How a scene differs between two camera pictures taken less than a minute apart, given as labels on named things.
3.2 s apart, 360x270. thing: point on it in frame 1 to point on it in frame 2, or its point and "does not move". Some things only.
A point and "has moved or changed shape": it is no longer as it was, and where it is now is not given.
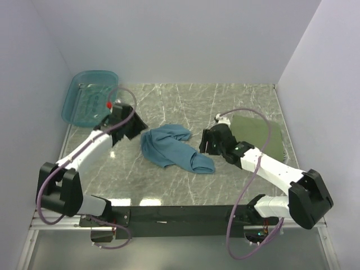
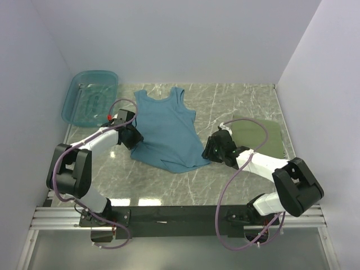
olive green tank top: (254, 131) does not move
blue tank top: (164, 145) has moved or changed shape
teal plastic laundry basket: (85, 104) does not move
